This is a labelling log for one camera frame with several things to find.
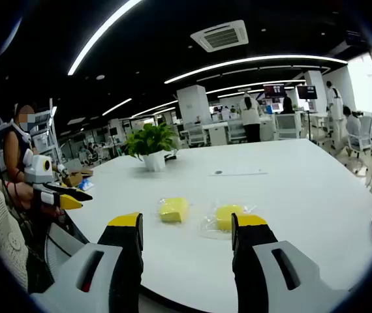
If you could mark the blue packet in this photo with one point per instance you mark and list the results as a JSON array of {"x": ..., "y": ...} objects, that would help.
[{"x": 86, "y": 185}]

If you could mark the green potted plant white pot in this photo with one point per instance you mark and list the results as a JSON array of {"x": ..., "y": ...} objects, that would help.
[{"x": 150, "y": 140}]

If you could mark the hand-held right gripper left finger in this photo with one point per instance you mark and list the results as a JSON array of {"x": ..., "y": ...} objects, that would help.
[{"x": 104, "y": 270}]

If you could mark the curved ceiling strip light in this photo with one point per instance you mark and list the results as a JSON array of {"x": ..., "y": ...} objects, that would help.
[{"x": 254, "y": 60}]

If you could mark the dark display screen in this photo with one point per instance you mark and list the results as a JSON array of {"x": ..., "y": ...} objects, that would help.
[
  {"x": 273, "y": 91},
  {"x": 306, "y": 92}
]

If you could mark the round yellow sponge in bag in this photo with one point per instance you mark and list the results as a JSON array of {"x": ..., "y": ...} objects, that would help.
[{"x": 207, "y": 229}]

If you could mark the ceiling air conditioner vent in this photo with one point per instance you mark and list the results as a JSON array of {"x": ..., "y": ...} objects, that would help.
[{"x": 220, "y": 36}]

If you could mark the square yellow sponge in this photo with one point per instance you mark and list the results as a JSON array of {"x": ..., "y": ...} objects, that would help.
[{"x": 173, "y": 210}]

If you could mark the person's left hand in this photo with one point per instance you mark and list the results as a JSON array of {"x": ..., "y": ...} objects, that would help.
[{"x": 26, "y": 197}]

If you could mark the white mesh office chair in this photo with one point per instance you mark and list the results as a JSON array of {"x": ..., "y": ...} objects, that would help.
[
  {"x": 363, "y": 137},
  {"x": 287, "y": 125},
  {"x": 197, "y": 135}
]

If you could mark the clear plastic wrapper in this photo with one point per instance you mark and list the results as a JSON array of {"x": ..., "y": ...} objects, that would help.
[{"x": 191, "y": 206}]

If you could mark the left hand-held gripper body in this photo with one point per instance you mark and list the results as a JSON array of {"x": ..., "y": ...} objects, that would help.
[{"x": 37, "y": 171}]

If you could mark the white paper sheet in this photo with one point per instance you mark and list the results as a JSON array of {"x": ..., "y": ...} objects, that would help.
[{"x": 238, "y": 171}]

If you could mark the cardboard box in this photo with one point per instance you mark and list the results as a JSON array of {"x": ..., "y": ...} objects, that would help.
[{"x": 75, "y": 177}]

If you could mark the small black device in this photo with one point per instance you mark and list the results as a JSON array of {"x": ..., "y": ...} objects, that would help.
[{"x": 170, "y": 157}]

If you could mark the round yellow silicone block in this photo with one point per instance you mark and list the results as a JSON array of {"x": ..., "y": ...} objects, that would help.
[{"x": 224, "y": 218}]

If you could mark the long ceiling strip light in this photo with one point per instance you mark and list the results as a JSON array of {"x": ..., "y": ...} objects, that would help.
[{"x": 101, "y": 36}]

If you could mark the metal shelf rack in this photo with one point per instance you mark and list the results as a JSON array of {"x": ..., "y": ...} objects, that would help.
[{"x": 44, "y": 130}]

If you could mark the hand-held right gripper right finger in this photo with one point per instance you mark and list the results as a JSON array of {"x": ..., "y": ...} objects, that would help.
[{"x": 271, "y": 277}]

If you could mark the grey office chair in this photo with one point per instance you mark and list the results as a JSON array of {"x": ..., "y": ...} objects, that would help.
[{"x": 65, "y": 247}]

